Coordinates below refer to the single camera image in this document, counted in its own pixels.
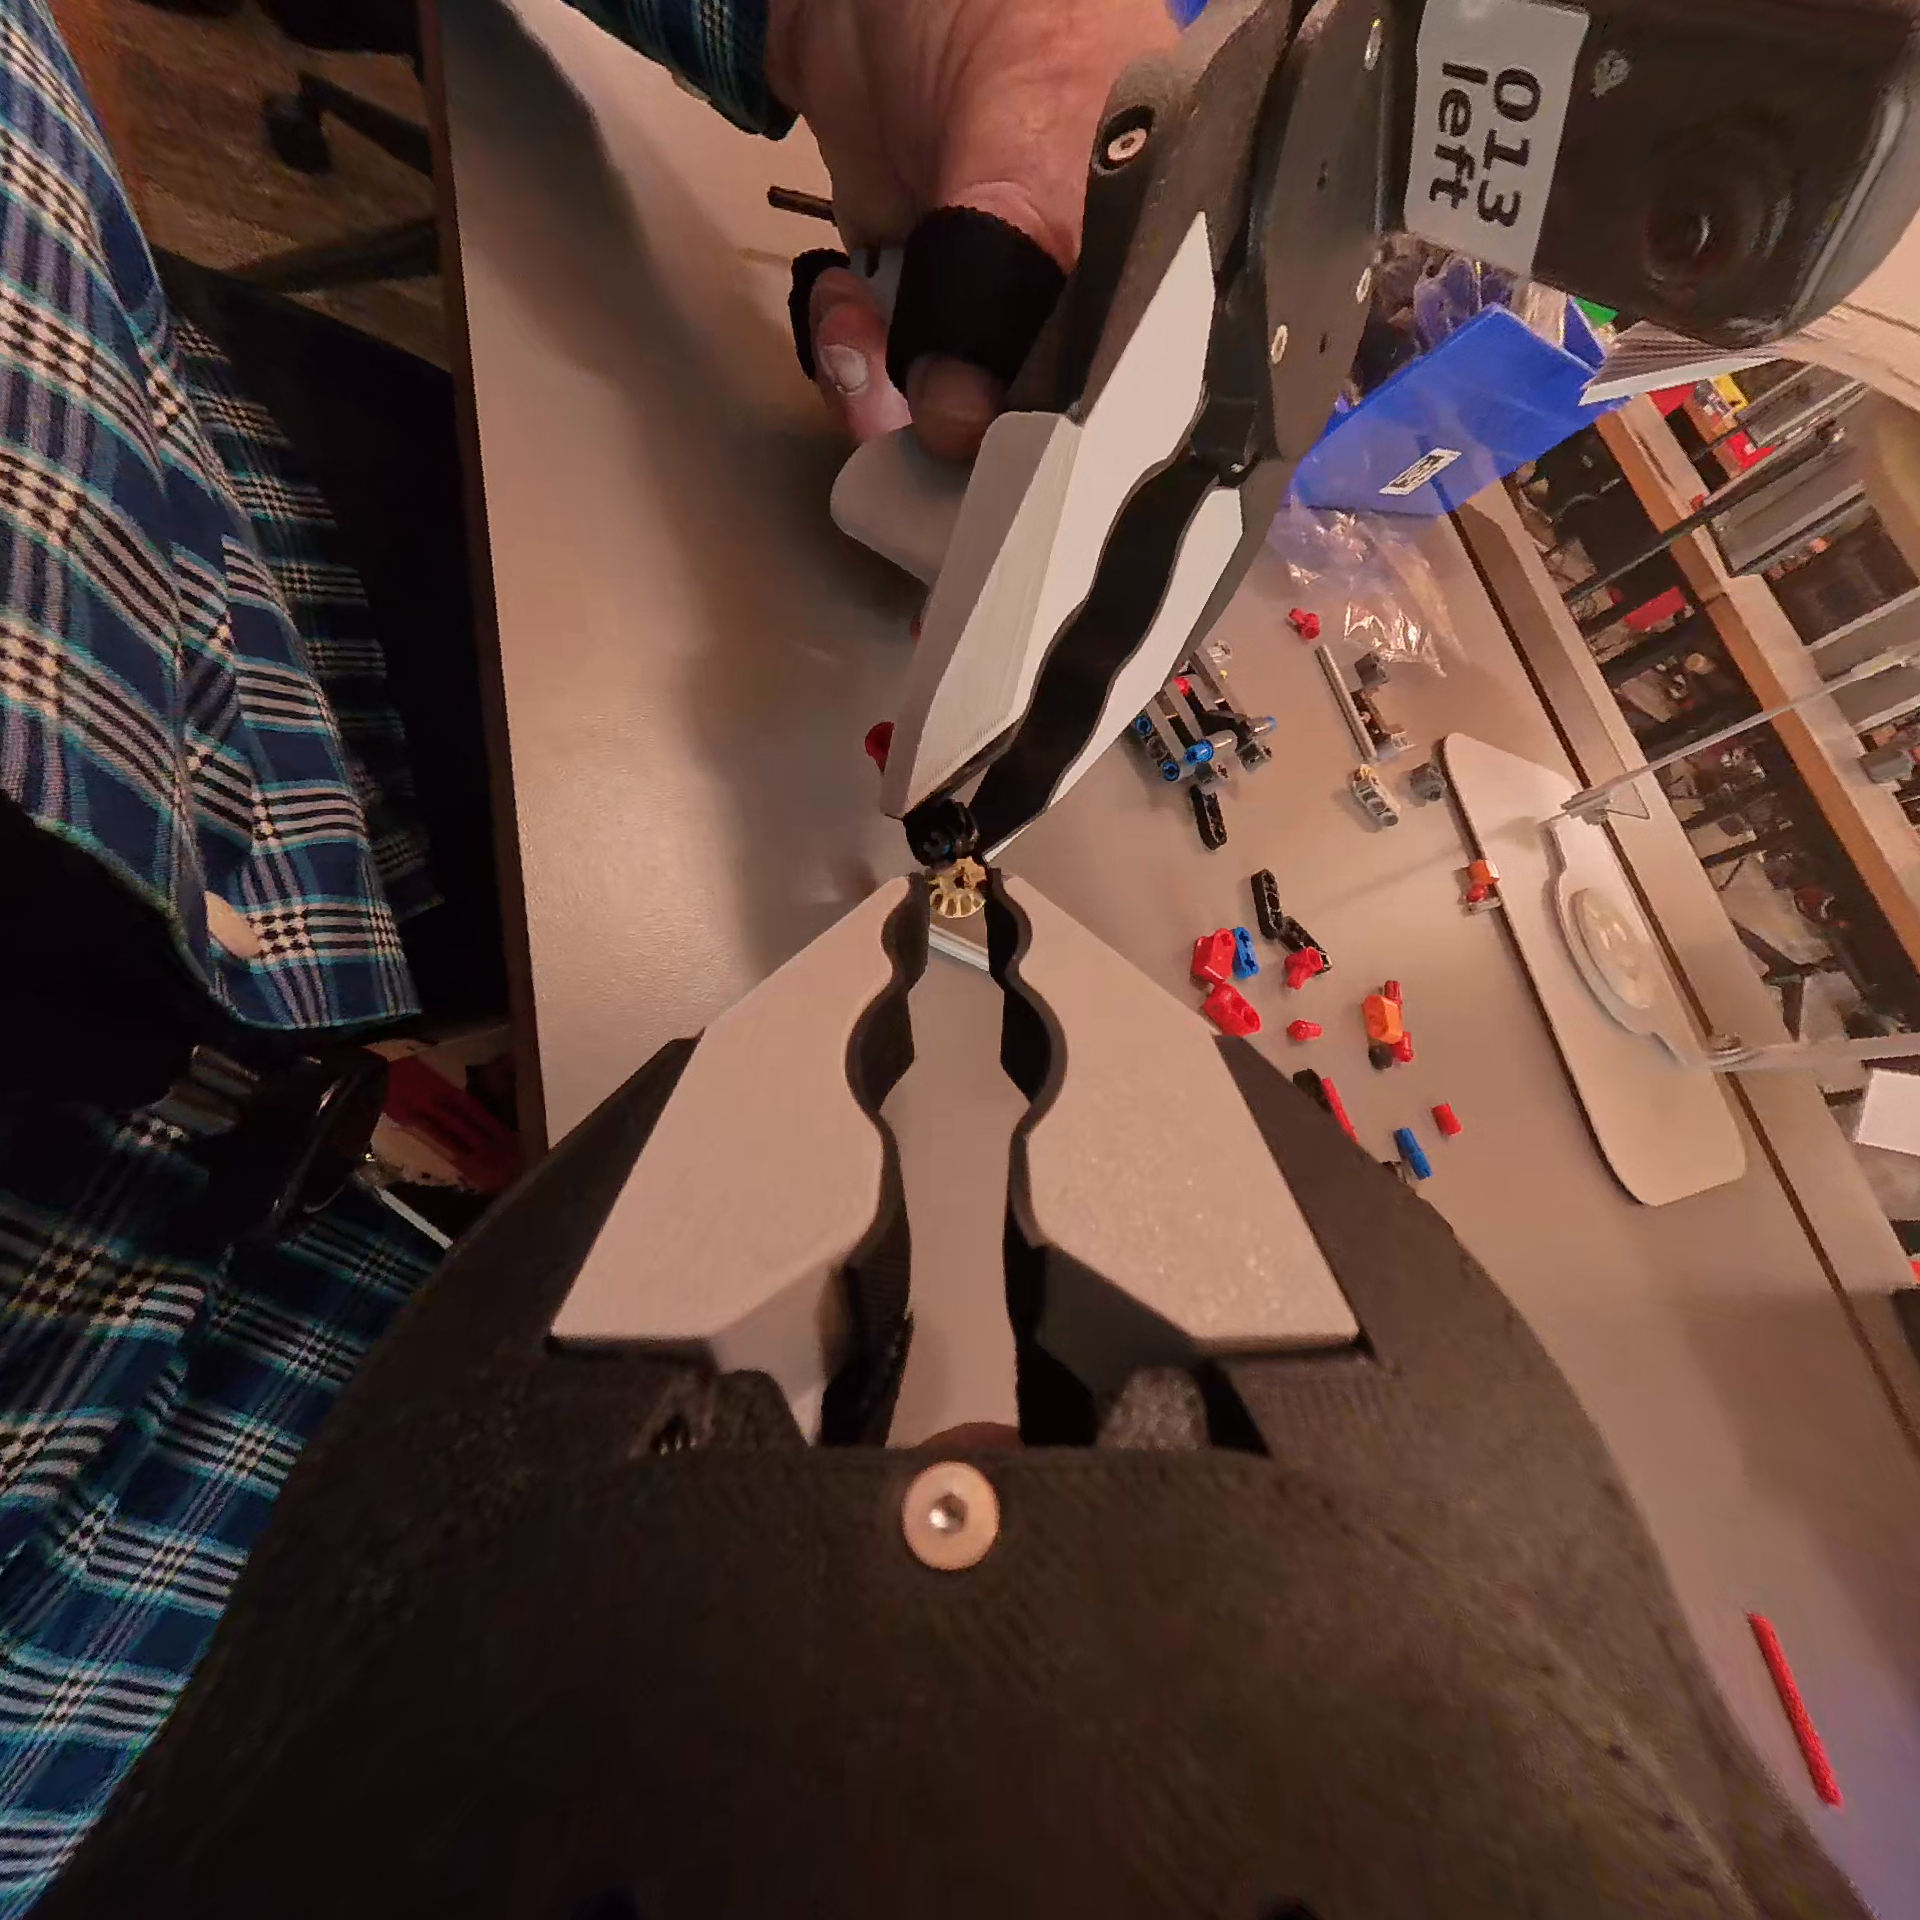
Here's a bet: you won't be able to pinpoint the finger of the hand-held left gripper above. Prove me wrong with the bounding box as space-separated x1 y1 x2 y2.
959 450 1255 870
882 215 1221 819

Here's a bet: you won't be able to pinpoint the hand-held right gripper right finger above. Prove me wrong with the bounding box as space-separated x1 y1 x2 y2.
982 871 1365 1450

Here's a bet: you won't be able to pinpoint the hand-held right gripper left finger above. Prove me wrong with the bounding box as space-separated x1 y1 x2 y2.
549 874 922 1450

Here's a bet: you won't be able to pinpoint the black bent lego beam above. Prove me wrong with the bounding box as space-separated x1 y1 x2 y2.
1249 866 1335 976

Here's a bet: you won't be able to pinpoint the long red lego axle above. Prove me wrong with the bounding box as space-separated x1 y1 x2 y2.
1745 1612 1845 1809

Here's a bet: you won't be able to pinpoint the person's left hand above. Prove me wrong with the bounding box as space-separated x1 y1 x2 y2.
762 0 1191 467

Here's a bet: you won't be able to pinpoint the grey technic assembly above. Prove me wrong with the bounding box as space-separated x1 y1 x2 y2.
1131 644 1278 782

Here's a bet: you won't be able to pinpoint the clear plastic bag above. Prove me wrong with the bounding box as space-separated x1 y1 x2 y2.
1276 504 1466 670

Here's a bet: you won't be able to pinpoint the white booklet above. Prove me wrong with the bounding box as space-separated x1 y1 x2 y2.
1581 323 1758 407

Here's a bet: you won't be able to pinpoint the blue plastic bin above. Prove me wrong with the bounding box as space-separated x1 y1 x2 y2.
1293 299 1614 520

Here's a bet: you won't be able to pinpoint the white stand base board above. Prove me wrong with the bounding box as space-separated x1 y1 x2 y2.
1439 731 1749 1210

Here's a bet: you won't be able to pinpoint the storage shelves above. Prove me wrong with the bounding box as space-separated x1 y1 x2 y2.
1529 359 1920 1051

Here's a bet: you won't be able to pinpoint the black chair base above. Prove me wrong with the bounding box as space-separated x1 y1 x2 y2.
268 66 442 288

